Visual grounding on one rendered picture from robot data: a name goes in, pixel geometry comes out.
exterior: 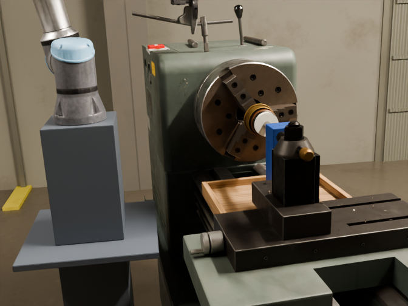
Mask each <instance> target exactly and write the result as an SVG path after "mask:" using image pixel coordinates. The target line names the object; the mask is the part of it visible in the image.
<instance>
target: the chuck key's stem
mask: <svg viewBox="0 0 408 306"><path fill-rule="evenodd" d="M200 22H201V23H202V25H201V30H202V36H203V42H204V43H203V45H204V52H209V46H208V37H207V36H208V25H207V18H206V16H203V17H200Z"/></svg>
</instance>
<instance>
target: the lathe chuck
mask: <svg viewBox="0 0 408 306"><path fill-rule="evenodd" d="M227 69H229V70H230V71H231V73H232V74H233V75H235V76H236V77H237V78H238V79H239V81H240V83H241V84H242V86H243V87H244V89H246V90H247V92H248V93H249V95H250V96H251V98H253V99H254V100H255V102H256V104H259V103H260V104H265V105H267V106H271V105H277V104H288V103H298V98H297V95H296V92H295V89H294V87H293V85H292V84H291V82H290V80H289V79H288V78H287V77H286V76H285V75H284V74H283V73H282V72H281V71H279V70H278V69H276V68H275V67H273V66H270V65H267V64H264V63H261V62H258V61H254V60H250V59H240V60H235V61H231V62H228V63H226V64H224V65H222V66H220V67H219V68H217V69H216V70H215V71H213V72H212V73H211V74H210V75H209V76H208V78H207V79H206V80H205V81H204V83H203V84H202V86H201V88H200V90H199V93H198V96H197V100H196V104H195V115H196V120H197V124H198V127H199V129H200V131H201V133H202V135H203V136H204V138H205V139H206V140H207V141H208V143H209V144H210V145H211V146H212V147H213V148H214V149H215V150H216V151H217V152H218V153H219V154H221V155H222V156H223V155H225V154H224V153H225V151H226V149H227V147H228V145H229V143H230V141H231V139H232V137H233V135H234V133H235V131H236V129H237V127H238V125H239V122H238V120H237V116H236V113H237V108H238V105H237V103H236V102H235V101H234V99H233V97H232V96H231V94H230V93H229V91H228V89H227V88H226V87H225V85H224V83H223V82H222V80H221V79H220V77H219V75H220V74H222V73H223V72H224V71H226V70H227ZM199 124H200V125H199ZM200 127H201V128H202V130H201V128H200ZM225 156H227V155H225ZM227 157H229V156H227ZM230 158H231V157H230ZM265 158H266V137H263V136H259V135H257V137H256V139H255V140H253V139H252V141H251V143H250V145H249V147H246V148H245V150H244V152H243V154H242V156H241V158H238V157H235V158H233V160H234V161H237V162H256V161H259V160H263V159H265Z"/></svg>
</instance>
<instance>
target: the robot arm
mask: <svg viewBox="0 0 408 306"><path fill-rule="evenodd" d="M32 1H33V4H34V6H35V10H36V13H37V15H38V19H39V22H40V24H41V28H42V31H43V36H42V38H41V40H40V41H41V44H42V48H43V51H44V54H45V60H46V64H47V67H48V68H49V70H50V71H51V72H52V73H53V74H54V75H55V84H56V93H57V98H56V104H55V110H54V113H53V119H54V123H55V124H57V125H62V126H80V125H86V124H94V123H98V122H101V121H104V120H105V119H106V118H107V116H106V110H105V108H104V105H103V103H102V100H101V98H100V96H99V94H98V86H97V75H96V68H95V56H94V54H95V50H94V47H93V43H92V41H91V40H89V39H86V38H80V36H79V33H78V31H77V30H76V29H74V28H73V27H72V26H71V24H70V21H69V17H68V14H67V11H66V7H65V5H64V1H63V0H32ZM171 4H172V5H186V4H188V5H189V6H185V7H184V9H183V14H182V15H181V16H179V17H178V18H177V20H179V21H180V23H181V24H185V25H189V26H191V33H192V35H193V34H195V32H196V29H197V19H198V0H171Z"/></svg>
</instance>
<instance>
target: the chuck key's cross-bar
mask: <svg viewBox="0 0 408 306"><path fill-rule="evenodd" d="M132 15H134V16H140V17H144V18H150V19H156V20H160V21H166V22H172V23H176V24H181V23H180V21H179V20H176V19H170V18H164V17H160V16H154V15H148V14H144V13H138V12H132ZM225 23H233V19H225V20H217V21H207V25H211V24H225ZM181 25H185V24H181ZM197 25H198V26H200V25H202V23H201V22H197ZM186 26H190V25H186Z"/></svg>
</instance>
